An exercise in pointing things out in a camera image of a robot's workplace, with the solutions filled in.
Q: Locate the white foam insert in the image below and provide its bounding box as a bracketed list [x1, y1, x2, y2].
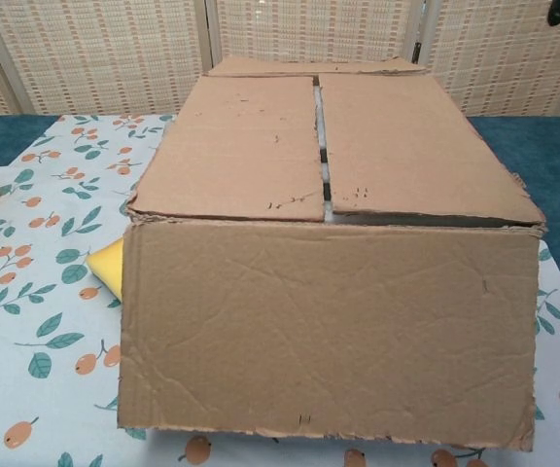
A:
[312, 86, 339, 228]

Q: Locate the floral print tablecloth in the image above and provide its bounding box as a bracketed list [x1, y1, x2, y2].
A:
[0, 114, 560, 467]

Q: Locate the brown cardboard box red tape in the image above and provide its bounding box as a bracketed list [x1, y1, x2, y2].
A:
[117, 55, 548, 451]

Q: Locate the yellow sponge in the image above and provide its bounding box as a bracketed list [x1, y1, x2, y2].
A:
[87, 242, 124, 303]

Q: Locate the woven folding screen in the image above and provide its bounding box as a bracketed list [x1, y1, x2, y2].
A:
[0, 0, 560, 128]

